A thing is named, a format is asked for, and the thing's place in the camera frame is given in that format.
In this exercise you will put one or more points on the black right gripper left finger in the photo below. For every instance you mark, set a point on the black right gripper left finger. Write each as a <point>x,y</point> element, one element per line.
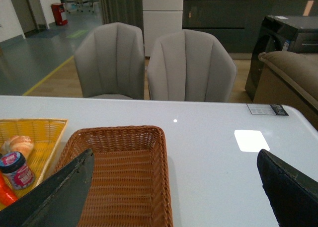
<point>56,202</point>

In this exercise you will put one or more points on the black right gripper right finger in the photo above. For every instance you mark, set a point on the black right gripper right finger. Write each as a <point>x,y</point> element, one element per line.
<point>293,196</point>

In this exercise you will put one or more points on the yellow woven basket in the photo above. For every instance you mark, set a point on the yellow woven basket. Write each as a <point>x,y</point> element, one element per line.
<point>46,135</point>

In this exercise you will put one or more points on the brown wicker basket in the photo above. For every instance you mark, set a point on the brown wicker basket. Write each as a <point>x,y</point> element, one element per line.
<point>130,181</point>

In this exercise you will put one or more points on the orange toy carrot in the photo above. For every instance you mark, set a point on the orange toy carrot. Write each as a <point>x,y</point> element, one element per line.
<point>7,196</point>

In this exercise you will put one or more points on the small jam jar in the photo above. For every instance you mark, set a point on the small jam jar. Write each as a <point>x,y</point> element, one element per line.
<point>14,167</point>

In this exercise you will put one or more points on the toy croissant bread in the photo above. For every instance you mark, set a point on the toy croissant bread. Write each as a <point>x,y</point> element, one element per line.
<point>22,144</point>

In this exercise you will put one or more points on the label sticker on table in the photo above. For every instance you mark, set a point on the label sticker on table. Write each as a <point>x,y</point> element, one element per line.
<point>267,109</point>

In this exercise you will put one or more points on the brown sofa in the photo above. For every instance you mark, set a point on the brown sofa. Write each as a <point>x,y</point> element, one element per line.
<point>291,79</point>

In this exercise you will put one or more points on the grey upholstered chair left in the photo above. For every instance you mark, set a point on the grey upholstered chair left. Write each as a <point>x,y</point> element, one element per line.
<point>110,62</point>

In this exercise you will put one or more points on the grey upholstered chair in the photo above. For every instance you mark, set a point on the grey upholstered chair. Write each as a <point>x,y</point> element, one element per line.
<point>110,62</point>
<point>190,65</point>

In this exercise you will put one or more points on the black washing machine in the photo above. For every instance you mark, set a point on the black washing machine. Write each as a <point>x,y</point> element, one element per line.
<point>298,34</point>

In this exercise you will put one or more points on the grey upholstered chair right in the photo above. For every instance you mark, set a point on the grey upholstered chair right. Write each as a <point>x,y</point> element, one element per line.
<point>190,65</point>

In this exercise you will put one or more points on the dark counter cabinet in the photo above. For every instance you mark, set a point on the dark counter cabinet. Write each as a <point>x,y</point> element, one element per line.
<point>236,23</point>

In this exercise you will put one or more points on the red bin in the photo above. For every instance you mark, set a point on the red bin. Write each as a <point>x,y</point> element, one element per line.
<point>59,14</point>

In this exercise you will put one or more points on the dark grey curtain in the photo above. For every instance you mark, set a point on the dark grey curtain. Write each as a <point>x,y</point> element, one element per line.
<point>124,11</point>

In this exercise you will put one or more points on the white pillar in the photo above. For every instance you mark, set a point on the white pillar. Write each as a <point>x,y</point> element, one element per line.
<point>160,17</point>

